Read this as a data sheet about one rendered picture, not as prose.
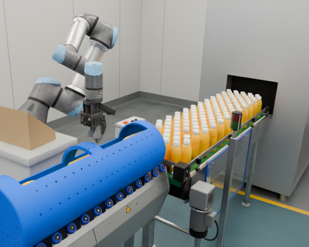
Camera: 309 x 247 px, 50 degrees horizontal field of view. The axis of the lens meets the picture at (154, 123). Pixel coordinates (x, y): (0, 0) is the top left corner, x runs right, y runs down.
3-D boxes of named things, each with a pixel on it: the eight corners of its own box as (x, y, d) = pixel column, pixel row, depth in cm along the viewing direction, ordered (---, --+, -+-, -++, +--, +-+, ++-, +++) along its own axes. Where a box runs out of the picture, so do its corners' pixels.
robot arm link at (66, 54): (79, 0, 173) (57, 45, 136) (98, 12, 177) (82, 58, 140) (70, 18, 179) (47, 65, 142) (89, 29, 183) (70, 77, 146)
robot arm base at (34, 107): (10, 111, 164) (18, 94, 167) (34, 124, 175) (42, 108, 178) (26, 113, 155) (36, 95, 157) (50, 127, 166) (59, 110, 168)
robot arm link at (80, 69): (81, 53, 150) (82, 57, 140) (103, 65, 154) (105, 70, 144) (73, 68, 151) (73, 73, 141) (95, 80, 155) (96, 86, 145)
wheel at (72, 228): (65, 221, 134) (68, 220, 133) (75, 224, 137) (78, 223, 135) (64, 233, 132) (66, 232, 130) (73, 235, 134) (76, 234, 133)
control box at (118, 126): (115, 137, 216) (115, 122, 213) (133, 129, 232) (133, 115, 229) (126, 141, 211) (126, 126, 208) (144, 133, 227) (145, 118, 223)
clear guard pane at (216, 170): (199, 232, 214) (207, 164, 197) (242, 184, 275) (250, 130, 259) (200, 232, 213) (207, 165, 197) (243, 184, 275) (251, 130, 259)
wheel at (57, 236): (51, 231, 128) (53, 230, 127) (61, 233, 131) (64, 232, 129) (48, 243, 126) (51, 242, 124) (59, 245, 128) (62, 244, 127)
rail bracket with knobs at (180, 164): (169, 180, 187) (170, 163, 183) (175, 175, 192) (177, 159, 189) (184, 185, 181) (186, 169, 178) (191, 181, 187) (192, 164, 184)
